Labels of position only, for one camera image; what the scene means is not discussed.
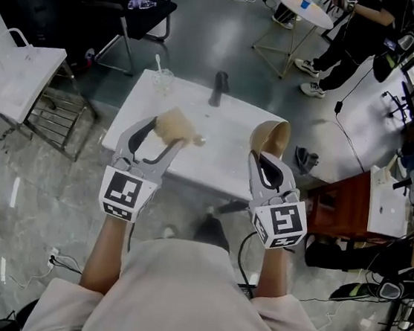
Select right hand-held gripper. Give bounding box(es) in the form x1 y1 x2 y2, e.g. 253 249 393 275
237 149 317 254

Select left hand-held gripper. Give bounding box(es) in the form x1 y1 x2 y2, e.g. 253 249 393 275
96 110 190 229

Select beige sponge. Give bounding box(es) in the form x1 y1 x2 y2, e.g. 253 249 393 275
152 104 210 150

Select brown bowl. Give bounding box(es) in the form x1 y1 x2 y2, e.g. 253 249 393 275
248 117 293 161

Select person's right forearm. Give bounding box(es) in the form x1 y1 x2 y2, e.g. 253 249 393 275
253 244 294 303

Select person's left forearm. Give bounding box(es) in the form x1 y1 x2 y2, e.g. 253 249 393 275
78 215 135 298

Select large white sink basin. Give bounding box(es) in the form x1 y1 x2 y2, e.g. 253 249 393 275
96 65 296 207

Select clear glass cup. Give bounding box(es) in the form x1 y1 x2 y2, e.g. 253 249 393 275
149 68 177 97

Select person's black trousers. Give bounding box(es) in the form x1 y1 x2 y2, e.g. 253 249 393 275
192 213 235 254

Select red-brown wooden cabinet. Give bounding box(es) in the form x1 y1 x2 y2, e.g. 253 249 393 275
302 164 379 244

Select person's left shoe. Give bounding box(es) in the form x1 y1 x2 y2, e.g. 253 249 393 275
161 222 178 241

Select white plastic spoon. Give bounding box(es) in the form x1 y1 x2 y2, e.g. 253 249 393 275
152 54 166 74

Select steel rack stand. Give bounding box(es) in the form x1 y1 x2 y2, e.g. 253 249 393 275
19 55 106 165

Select black faucet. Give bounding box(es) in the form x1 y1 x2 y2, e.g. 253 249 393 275
207 69 231 109

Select black waist device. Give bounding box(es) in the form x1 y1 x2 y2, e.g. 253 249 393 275
235 283 256 299

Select white sink on cabinet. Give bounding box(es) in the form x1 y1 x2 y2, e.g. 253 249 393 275
362 164 414 239

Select black office chair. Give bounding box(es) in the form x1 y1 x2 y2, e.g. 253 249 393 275
91 0 178 81

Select white power strip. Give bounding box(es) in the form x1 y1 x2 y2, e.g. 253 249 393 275
47 246 61 267

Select small white sink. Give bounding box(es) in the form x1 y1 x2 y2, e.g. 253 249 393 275
0 39 68 129

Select clear plastic water bottle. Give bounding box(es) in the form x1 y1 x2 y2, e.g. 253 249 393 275
127 0 158 12

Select person's light shirt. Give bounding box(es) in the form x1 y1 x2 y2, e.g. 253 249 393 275
22 222 357 331

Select black swivel chair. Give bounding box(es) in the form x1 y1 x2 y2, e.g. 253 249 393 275
378 80 414 127

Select white faucet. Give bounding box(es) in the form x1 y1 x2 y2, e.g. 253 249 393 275
0 25 34 51

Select round white table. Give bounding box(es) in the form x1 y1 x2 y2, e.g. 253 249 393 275
248 0 337 85

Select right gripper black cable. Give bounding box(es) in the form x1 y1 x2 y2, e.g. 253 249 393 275
233 229 263 291

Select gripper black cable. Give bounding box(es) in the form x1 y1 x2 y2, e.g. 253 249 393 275
233 229 263 291
125 222 137 254

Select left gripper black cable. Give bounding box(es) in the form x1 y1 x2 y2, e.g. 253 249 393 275
125 222 137 254

